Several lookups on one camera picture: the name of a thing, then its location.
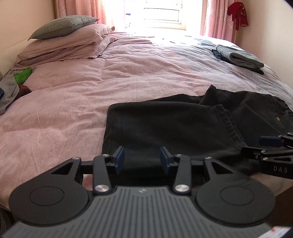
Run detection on black trousers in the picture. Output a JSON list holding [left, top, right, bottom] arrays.
[[102, 86, 292, 175]]

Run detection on pink duvet cover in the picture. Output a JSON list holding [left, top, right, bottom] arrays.
[[1, 33, 292, 208]]

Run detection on dark maroon garment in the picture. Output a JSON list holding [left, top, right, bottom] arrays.
[[14, 84, 32, 101]]

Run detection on light blue folded garment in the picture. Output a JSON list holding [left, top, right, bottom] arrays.
[[201, 40, 216, 47]]

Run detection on pink pillow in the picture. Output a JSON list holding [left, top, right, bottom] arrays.
[[12, 24, 117, 69]]

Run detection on green garment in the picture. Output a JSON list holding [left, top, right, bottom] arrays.
[[13, 67, 32, 84]]

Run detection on dark blue garment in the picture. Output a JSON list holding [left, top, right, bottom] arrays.
[[0, 88, 4, 99]]

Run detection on grey garment pile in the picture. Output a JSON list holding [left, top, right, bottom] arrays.
[[1, 74, 19, 115]]

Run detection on right pink curtain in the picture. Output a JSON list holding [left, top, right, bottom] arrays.
[[200, 0, 236, 43]]

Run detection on pink curtain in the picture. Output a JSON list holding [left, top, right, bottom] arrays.
[[54, 0, 106, 24], [200, 0, 236, 43]]

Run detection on red hanging cloth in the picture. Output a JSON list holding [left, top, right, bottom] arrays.
[[227, 1, 249, 31]]

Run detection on grey checked pillow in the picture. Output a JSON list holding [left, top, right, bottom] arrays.
[[28, 15, 99, 40]]

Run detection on left pink curtain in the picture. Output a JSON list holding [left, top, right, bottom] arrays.
[[54, 0, 106, 24]]

